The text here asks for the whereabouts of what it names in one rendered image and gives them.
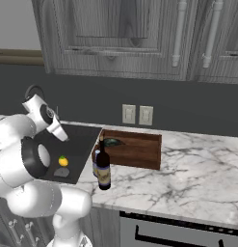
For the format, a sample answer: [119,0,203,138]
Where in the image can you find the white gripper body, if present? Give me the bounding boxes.
[45,116,69,143]

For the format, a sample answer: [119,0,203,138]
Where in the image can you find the dark sink basin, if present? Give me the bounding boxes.
[33,123,104,185]

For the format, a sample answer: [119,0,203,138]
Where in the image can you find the grey sink drain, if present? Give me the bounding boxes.
[53,167,71,178]

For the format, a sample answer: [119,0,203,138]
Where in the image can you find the brown wooden tray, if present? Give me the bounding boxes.
[91,128,163,171]

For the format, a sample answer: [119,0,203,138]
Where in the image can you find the yellow lemon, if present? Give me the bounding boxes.
[58,155,69,168]

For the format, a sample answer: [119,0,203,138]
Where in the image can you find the blue and white can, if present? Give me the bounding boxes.
[93,150,101,178]

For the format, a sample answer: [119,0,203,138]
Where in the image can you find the dark green vegetable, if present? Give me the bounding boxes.
[102,137,126,148]

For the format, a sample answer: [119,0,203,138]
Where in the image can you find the dark wine bottle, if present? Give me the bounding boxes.
[96,134,112,191]

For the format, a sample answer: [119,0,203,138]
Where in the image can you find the grey base cupboard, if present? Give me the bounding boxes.
[0,198,121,247]

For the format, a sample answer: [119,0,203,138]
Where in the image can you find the grey wood cupboard door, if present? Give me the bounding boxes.
[187,0,238,86]
[31,0,196,82]

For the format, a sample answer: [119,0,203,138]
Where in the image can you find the grey dishwasher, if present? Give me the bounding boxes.
[119,209,238,247]

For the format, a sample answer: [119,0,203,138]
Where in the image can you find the beige wall outlet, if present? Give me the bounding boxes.
[121,103,137,125]
[138,105,154,126]

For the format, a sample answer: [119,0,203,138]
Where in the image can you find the silver base cupboard handle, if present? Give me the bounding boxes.
[8,218,24,247]
[24,221,40,247]

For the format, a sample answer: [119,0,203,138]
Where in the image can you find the black dishwasher handle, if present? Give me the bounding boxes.
[134,224,238,247]

